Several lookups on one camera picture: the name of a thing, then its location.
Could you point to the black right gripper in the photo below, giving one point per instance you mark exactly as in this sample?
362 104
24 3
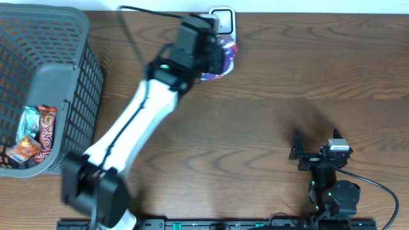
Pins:
298 153

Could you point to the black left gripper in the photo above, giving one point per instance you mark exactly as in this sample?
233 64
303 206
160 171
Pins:
214 59

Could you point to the purple snack pack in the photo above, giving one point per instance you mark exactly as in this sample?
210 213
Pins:
230 49

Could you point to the orange Top chocolate bar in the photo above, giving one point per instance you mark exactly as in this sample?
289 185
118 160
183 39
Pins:
47 122

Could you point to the teal snack packet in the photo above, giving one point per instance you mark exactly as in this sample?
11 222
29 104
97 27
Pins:
29 123

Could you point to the small orange snack packet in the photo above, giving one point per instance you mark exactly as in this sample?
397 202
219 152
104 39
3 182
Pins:
24 150

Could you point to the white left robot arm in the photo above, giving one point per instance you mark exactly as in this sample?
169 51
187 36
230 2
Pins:
93 182

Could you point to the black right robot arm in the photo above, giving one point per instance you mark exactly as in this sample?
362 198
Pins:
335 200

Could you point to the grey plastic mesh basket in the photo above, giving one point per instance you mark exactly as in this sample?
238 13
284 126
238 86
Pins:
46 59

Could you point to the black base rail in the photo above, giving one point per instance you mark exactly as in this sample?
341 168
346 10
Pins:
280 223

